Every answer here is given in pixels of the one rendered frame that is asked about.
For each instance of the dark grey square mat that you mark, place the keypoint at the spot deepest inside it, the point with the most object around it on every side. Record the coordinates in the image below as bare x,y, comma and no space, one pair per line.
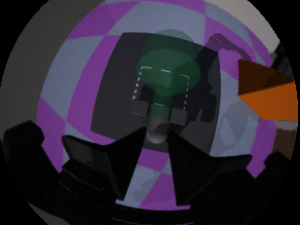
120,86

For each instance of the green glass bottle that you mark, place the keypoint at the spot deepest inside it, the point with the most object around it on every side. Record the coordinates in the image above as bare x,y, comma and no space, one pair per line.
169,65

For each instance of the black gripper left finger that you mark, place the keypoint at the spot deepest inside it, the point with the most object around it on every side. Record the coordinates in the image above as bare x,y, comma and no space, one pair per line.
117,160

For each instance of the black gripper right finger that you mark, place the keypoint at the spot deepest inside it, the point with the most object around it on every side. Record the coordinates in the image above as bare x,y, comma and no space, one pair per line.
192,169

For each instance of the grey posts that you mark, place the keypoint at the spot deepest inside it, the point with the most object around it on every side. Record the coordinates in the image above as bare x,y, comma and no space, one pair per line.
141,108

